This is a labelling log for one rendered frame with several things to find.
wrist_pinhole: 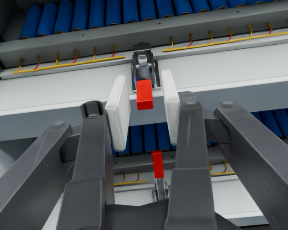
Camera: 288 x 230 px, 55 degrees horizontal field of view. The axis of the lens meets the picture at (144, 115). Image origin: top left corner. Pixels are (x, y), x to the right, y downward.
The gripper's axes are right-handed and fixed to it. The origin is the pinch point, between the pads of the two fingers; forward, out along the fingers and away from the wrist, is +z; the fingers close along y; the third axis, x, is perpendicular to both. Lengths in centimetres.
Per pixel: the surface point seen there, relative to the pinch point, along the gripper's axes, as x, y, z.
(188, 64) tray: -0.1, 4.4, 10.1
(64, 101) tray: -1.5, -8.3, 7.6
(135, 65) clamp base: 1.1, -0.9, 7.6
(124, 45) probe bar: 2.3, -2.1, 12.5
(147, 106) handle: -0.5, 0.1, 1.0
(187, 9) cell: 4.9, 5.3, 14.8
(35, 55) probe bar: 2.6, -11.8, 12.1
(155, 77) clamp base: -0.1, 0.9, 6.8
